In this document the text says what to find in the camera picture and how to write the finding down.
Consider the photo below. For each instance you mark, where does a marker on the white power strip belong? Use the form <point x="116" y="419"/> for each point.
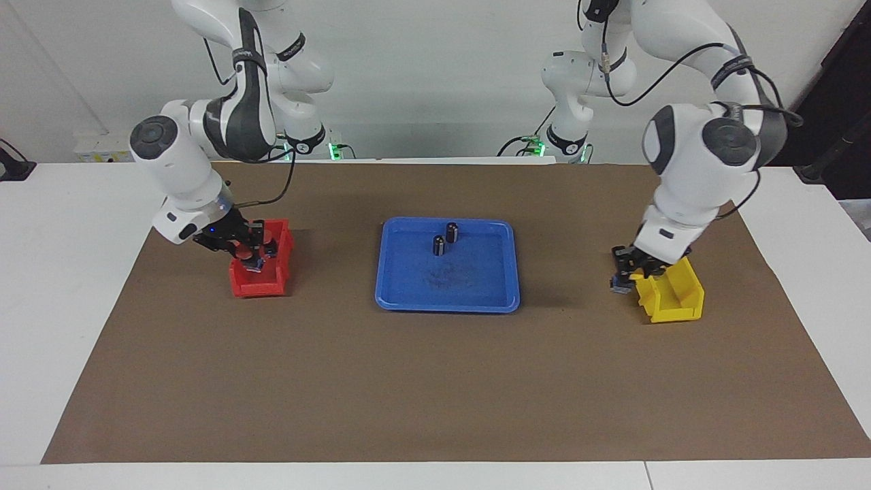
<point x="95" y="151"/>

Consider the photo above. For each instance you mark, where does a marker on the yellow plastic bin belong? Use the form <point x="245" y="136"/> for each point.
<point x="677" y="313"/>

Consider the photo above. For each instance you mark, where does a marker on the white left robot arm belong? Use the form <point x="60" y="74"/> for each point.
<point x="694" y="170"/>

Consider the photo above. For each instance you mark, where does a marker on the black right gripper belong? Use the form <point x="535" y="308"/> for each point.
<point x="221" y="235"/>

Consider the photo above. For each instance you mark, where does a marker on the black cylinder part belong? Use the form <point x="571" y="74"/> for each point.
<point x="439" y="245"/>
<point x="452" y="231"/>

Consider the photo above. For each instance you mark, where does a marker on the red plastic bin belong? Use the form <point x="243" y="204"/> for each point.
<point x="262" y="290"/>

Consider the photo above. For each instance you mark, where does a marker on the black stand pole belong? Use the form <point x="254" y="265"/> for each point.
<point x="816" y="170"/>

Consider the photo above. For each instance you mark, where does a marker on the blue plastic tray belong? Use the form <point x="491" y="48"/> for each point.
<point x="469" y="286"/>

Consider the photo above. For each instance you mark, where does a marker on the black table clamp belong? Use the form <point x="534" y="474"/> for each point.
<point x="13" y="169"/>

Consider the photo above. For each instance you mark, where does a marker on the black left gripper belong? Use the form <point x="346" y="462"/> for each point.
<point x="653" y="262"/>

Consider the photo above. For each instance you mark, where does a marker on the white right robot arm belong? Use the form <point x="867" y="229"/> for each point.
<point x="177" y="163"/>

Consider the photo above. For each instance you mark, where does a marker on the brown table mat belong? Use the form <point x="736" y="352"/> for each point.
<point x="435" y="381"/>

